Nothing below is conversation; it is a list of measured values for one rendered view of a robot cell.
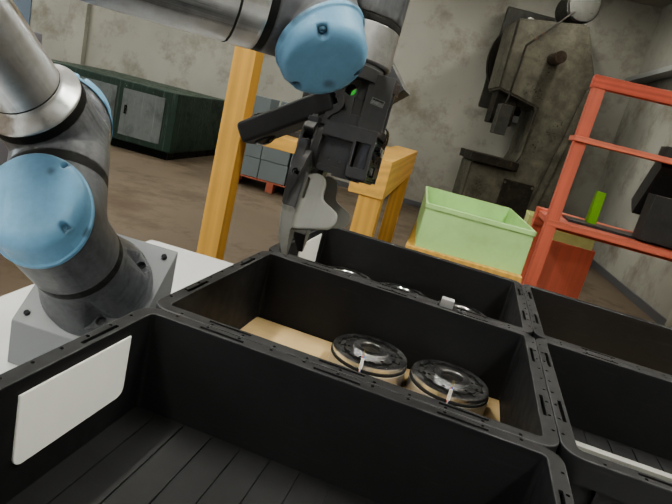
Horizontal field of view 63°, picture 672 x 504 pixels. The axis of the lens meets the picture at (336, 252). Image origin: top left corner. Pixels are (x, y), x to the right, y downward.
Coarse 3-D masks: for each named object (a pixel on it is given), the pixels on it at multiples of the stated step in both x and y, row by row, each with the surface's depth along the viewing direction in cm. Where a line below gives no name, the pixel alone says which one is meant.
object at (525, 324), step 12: (372, 240) 108; (276, 252) 82; (408, 252) 106; (420, 252) 106; (456, 264) 104; (360, 276) 81; (492, 276) 103; (396, 288) 80; (516, 288) 97; (432, 300) 78; (516, 300) 91; (468, 312) 77; (528, 312) 85; (504, 324) 76; (528, 324) 79
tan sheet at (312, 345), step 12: (252, 324) 80; (264, 324) 81; (276, 324) 82; (264, 336) 77; (276, 336) 78; (288, 336) 79; (300, 336) 80; (312, 336) 81; (300, 348) 76; (312, 348) 77; (324, 348) 78; (408, 372) 77; (492, 408) 73
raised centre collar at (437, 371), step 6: (438, 366) 73; (444, 366) 73; (432, 372) 71; (438, 372) 71; (444, 372) 72; (450, 372) 73; (456, 372) 72; (438, 378) 70; (444, 378) 70; (462, 378) 71; (468, 378) 71; (444, 384) 69; (450, 384) 69; (456, 384) 69; (462, 384) 69; (468, 384) 70
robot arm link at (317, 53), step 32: (96, 0) 39; (128, 0) 39; (160, 0) 39; (192, 0) 40; (224, 0) 40; (256, 0) 41; (288, 0) 42; (320, 0) 43; (352, 0) 45; (192, 32) 43; (224, 32) 43; (256, 32) 43; (288, 32) 43; (320, 32) 42; (352, 32) 43; (288, 64) 44; (320, 64) 44; (352, 64) 45
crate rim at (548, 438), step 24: (240, 264) 73; (312, 264) 81; (192, 288) 61; (384, 288) 78; (456, 312) 76; (240, 336) 52; (528, 336) 73; (312, 360) 51; (528, 360) 65; (384, 384) 50; (456, 408) 49; (528, 432) 48; (552, 432) 49
